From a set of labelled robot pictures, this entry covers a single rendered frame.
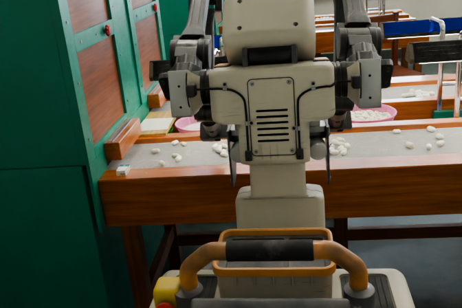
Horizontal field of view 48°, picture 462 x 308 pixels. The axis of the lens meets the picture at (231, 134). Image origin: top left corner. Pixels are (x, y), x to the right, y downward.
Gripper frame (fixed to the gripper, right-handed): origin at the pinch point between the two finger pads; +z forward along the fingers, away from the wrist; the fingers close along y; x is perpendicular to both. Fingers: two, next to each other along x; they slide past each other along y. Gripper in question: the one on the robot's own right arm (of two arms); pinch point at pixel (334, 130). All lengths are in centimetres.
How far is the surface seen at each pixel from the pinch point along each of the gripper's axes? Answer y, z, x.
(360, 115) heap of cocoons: -17, 46, -24
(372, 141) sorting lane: -16.5, 21.4, -2.9
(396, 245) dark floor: -36, 103, 25
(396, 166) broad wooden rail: -18.9, -3.6, 15.3
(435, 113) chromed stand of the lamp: -51, 54, -27
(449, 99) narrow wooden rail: -58, 52, -33
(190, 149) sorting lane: 56, 23, -3
